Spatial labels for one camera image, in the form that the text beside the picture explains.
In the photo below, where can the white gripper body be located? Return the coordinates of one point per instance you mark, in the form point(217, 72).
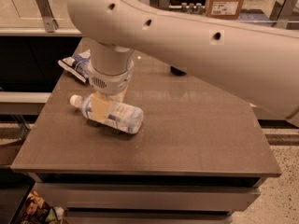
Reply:
point(112, 82)

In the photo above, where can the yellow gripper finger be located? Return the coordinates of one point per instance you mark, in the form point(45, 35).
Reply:
point(100, 104)
point(119, 97)

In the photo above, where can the clear plastic water bottle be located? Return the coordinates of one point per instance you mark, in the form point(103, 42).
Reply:
point(120, 116)

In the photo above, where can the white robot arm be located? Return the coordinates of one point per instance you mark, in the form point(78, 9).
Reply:
point(255, 63)

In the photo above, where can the blue and white snack bag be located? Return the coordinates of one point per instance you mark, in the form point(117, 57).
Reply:
point(77, 65)

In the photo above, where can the blue Pepsi can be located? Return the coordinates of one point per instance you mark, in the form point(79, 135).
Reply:
point(177, 72)

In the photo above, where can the colourful snack bag on floor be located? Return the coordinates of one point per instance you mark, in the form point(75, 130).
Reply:
point(37, 211)

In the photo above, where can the cardboard box with label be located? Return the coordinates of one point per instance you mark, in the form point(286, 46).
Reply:
point(223, 9)

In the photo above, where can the left metal glass bracket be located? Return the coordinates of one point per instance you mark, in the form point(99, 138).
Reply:
point(49, 21)

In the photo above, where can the right metal glass bracket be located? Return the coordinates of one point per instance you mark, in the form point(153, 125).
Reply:
point(285, 14)

